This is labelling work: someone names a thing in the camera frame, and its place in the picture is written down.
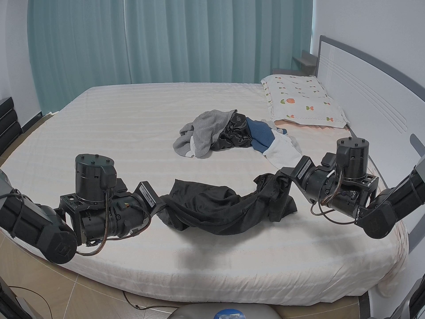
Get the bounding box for black chest of drawers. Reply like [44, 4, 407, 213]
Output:
[0, 97, 24, 157]

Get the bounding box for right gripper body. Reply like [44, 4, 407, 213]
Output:
[288, 156, 336, 205]

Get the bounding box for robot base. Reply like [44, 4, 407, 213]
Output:
[168, 304, 283, 319]

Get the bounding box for blue-green curtain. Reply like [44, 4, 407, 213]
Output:
[28, 0, 131, 115]
[124, 0, 314, 84]

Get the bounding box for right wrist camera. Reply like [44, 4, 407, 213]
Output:
[320, 152, 337, 170]

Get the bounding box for grey bedside table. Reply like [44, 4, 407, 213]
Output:
[272, 50, 317, 77]

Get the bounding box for bed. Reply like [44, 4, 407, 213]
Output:
[0, 35, 425, 305]

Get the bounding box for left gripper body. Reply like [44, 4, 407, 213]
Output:
[111, 181, 166, 237]

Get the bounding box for black cable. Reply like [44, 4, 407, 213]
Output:
[123, 289, 180, 311]

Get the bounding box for pile of clothes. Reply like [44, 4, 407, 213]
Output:
[173, 110, 303, 170]

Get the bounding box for white printed pillow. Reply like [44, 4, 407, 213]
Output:
[261, 74, 349, 129]

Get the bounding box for black T-shirt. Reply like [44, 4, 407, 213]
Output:
[156, 172, 298, 236]

